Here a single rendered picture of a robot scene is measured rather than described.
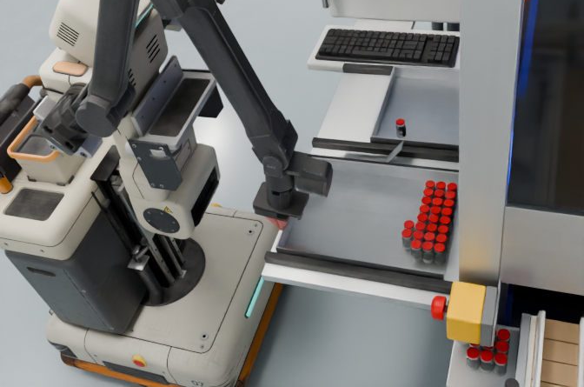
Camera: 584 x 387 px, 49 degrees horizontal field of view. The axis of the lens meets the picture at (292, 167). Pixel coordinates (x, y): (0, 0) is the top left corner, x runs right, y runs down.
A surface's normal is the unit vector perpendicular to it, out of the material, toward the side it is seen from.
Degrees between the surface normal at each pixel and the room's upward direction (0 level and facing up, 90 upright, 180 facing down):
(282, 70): 0
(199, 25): 96
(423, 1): 90
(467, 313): 0
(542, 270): 90
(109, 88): 87
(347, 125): 0
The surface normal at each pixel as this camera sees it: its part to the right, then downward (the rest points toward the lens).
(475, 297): -0.18, -0.68
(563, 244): -0.31, 0.72
